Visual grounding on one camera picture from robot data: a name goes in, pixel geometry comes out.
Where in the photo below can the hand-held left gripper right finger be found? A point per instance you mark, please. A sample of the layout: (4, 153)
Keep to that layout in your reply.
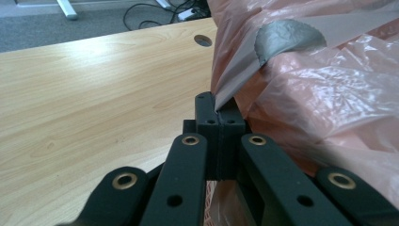
(232, 144)

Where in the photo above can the white power strip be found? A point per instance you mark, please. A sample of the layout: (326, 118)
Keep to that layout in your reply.
(186, 14)

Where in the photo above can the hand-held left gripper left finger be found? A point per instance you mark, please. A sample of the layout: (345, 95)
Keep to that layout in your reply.
(207, 138)

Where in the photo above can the pink plastic mesh basket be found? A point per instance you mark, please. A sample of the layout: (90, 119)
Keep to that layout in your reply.
(209, 201)

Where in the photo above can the pink plastic trash bag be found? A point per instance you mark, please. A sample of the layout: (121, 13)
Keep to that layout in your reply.
(313, 94)

